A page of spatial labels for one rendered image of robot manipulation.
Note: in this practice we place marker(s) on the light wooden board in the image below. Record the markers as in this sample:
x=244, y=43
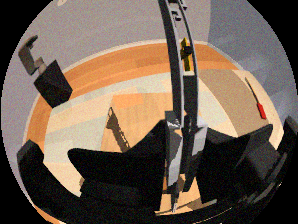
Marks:
x=130, y=117

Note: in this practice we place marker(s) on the red spatula with wooden handle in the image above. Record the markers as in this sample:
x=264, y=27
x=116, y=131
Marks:
x=261, y=112

